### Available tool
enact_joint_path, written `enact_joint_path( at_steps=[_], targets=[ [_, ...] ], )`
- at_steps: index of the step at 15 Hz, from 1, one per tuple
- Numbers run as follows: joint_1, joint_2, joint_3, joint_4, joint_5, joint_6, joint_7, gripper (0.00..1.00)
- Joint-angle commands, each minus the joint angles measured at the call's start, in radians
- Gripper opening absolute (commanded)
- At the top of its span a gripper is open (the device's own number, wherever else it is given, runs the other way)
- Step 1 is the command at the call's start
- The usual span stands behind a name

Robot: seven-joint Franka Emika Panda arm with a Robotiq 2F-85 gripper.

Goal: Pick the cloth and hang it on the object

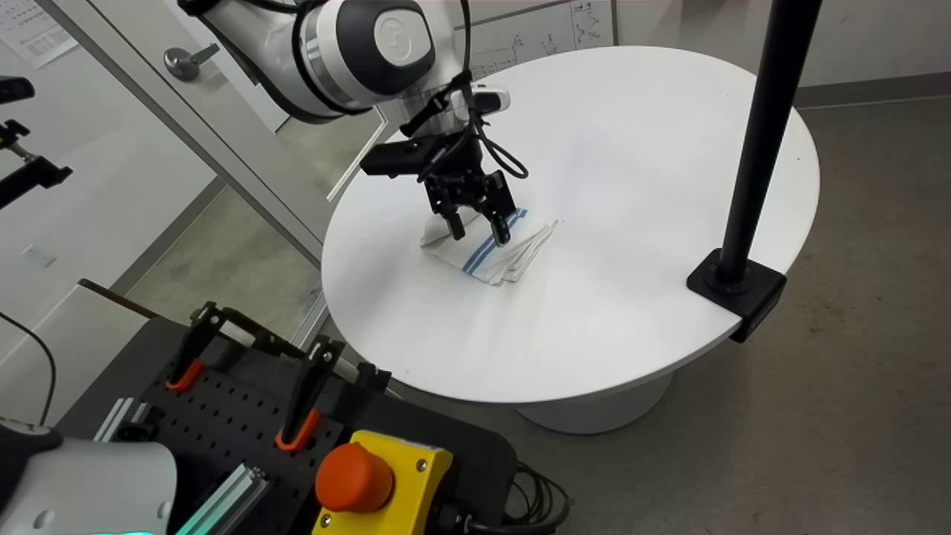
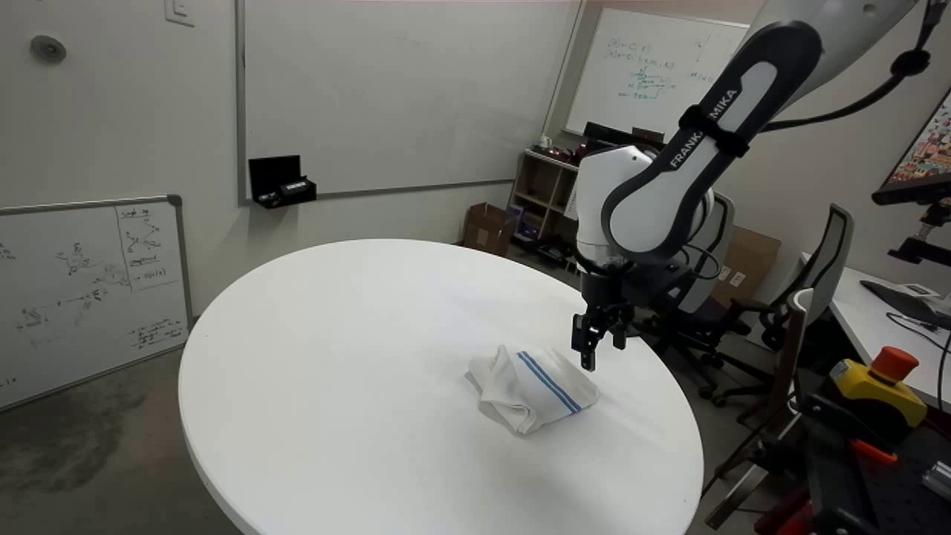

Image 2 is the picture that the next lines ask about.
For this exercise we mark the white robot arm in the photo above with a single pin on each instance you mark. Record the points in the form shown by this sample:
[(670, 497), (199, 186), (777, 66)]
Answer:
[(638, 213)]

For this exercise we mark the large wall whiteboard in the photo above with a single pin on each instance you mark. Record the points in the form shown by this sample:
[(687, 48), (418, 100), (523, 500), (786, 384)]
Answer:
[(376, 97)]

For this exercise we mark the cardboard box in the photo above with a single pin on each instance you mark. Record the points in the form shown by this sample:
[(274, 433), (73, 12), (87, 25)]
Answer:
[(489, 228)]

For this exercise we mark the far whiteboard with writing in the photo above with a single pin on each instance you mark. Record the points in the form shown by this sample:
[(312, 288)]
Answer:
[(647, 70)]

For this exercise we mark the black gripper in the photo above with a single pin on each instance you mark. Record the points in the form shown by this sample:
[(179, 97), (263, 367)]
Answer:
[(607, 312)]

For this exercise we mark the wooden shelf unit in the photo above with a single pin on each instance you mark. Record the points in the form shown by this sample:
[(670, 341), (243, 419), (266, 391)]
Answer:
[(540, 201)]

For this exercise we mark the black office chair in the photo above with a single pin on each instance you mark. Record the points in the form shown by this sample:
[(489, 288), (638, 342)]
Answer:
[(819, 277)]

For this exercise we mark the yellow emergency stop box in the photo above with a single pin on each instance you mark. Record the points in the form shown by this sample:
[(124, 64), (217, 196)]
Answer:
[(880, 381)]

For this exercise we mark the computer monitor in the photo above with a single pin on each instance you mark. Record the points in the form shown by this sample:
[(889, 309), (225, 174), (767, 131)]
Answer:
[(925, 168)]

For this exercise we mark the round white table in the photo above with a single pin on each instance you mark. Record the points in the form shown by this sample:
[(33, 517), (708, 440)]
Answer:
[(324, 393)]

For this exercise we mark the leaning whiteboard with drawings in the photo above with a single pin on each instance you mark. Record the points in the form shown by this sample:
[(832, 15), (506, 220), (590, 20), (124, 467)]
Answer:
[(87, 288)]

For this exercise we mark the white cloth with blue stripe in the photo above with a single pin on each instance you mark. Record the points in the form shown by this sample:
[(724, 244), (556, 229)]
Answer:
[(529, 391)]

